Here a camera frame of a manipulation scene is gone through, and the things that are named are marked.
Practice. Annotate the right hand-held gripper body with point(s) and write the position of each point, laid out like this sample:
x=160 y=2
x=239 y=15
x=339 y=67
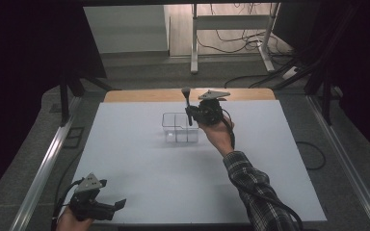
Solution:
x=210 y=112

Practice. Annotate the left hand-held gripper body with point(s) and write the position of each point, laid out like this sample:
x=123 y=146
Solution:
x=88 y=207

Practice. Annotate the black makeup brush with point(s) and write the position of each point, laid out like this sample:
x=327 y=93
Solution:
x=186 y=93

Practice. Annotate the clear plastic organizer box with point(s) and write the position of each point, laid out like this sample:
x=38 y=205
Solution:
x=176 y=130

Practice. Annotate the person's right hand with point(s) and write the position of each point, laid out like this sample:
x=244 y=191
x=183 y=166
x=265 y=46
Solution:
x=220 y=134

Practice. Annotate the person's left hand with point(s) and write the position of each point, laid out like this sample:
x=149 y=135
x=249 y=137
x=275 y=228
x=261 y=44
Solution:
x=70 y=224

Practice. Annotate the white table sheet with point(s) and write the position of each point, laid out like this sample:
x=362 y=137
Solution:
x=157 y=179

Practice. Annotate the wooden table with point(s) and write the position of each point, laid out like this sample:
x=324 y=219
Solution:
x=147 y=95

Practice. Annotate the dark floor plate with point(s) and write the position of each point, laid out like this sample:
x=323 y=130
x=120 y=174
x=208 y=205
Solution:
x=74 y=137

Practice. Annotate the white power strip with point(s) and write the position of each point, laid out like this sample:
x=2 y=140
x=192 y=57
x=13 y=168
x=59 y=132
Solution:
x=290 y=72

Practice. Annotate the white cabinet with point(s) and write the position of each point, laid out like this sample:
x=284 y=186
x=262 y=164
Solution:
x=125 y=29

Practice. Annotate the black metal stand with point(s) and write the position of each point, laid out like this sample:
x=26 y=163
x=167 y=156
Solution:
x=65 y=99
x=326 y=96

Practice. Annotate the black curtain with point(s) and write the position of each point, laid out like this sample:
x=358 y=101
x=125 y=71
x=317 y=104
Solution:
x=366 y=64
x=22 y=80

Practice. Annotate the aluminium rail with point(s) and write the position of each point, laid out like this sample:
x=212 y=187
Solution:
x=347 y=154
x=45 y=163

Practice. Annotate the white desk frame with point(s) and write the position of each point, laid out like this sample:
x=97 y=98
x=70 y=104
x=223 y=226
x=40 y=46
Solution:
x=194 y=48

